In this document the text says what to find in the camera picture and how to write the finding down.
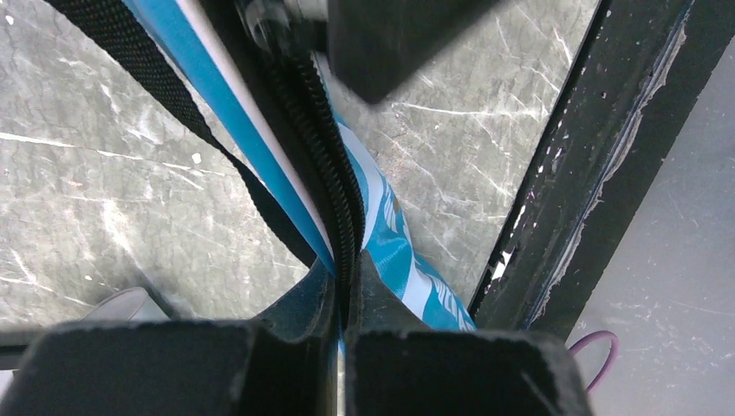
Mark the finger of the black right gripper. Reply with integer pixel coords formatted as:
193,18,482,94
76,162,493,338
327,0,500,105

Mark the blue racket cover bag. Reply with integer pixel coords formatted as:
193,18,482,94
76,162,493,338
123,0,478,335

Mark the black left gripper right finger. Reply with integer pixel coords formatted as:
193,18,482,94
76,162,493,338
344,250,592,415

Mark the white shuttlecock tube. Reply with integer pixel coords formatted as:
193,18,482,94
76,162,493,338
1,287,177,389

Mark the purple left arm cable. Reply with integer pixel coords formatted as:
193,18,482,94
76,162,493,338
568,329,621,394

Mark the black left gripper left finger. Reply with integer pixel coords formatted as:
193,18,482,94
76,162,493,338
1,263,337,415

